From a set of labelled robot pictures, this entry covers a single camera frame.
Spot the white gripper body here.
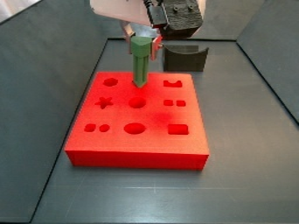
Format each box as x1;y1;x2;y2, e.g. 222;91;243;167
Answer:
90;0;151;26

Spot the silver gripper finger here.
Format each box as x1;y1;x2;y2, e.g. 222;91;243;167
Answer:
120;21;136;44
151;36;163;60

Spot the green three prong peg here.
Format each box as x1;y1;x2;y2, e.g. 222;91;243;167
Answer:
131;36;153;88

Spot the red shape sorting board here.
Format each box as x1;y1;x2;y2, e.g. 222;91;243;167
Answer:
64;72;210;170

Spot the dark grey curved block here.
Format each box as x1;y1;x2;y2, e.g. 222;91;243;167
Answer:
163;45;210;72

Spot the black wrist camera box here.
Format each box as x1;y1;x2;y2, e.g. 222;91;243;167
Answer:
143;0;203;40

